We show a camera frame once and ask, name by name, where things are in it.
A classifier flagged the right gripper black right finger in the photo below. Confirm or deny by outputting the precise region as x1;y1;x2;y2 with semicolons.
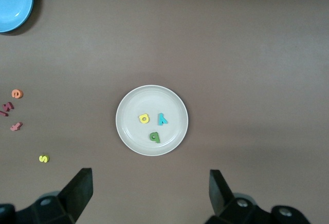
205;169;312;224

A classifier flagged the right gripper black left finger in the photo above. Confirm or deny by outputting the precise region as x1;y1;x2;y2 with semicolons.
0;167;94;224

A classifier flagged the green foam letter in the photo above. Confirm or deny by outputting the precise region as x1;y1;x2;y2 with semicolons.
149;131;161;144

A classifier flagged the teal foam letter y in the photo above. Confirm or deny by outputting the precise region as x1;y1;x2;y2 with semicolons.
157;113;169;126

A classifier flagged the beige round plate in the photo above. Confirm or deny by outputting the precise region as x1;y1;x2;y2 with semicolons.
115;84;189;157

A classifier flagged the blue round plate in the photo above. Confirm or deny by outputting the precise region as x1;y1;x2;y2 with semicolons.
0;0;34;33

